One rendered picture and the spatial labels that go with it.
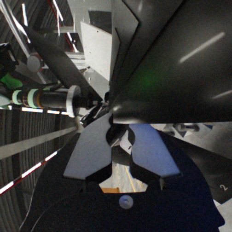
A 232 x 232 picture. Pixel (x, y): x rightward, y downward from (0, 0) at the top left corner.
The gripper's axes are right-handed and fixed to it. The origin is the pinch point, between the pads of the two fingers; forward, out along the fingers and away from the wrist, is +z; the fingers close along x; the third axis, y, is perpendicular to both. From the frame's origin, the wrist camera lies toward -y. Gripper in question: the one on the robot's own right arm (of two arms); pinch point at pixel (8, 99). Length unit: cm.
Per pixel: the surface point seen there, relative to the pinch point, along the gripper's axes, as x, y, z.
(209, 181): -17, 50, -1
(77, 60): 64, -1, 25
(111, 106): -5.8, 28.3, -8.4
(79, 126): 533, -270, 1091
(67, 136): 422, -408, 1163
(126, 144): -5.7, 33.9, 7.7
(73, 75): 12.3, 16.1, 0.6
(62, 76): 7.5, 14.8, -2.5
